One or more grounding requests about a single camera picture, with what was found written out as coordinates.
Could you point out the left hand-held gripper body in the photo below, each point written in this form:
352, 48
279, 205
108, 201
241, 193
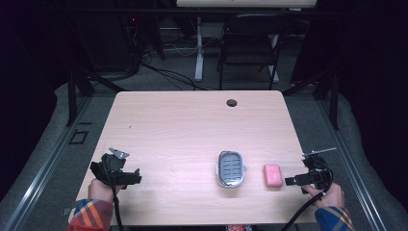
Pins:
112, 163

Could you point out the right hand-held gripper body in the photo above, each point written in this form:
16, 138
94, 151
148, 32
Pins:
317, 170

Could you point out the person's left hand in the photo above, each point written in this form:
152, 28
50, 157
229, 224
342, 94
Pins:
100, 191

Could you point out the person's right hand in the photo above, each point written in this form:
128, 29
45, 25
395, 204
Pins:
330, 197

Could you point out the pink soap bar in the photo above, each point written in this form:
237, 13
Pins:
273, 175

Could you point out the grey oval soap dish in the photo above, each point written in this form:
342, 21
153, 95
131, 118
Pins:
230, 169

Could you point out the red patterned object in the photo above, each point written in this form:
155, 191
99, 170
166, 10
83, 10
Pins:
239, 228

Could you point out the black metal stand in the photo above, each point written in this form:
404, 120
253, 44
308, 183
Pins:
72, 96
333, 99

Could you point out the black folding chair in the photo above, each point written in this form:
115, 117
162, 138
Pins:
250, 48

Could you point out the white desk leg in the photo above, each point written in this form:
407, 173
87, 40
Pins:
199, 48

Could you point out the aluminium floor rail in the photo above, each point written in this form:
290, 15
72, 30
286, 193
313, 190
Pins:
349, 166
48, 163

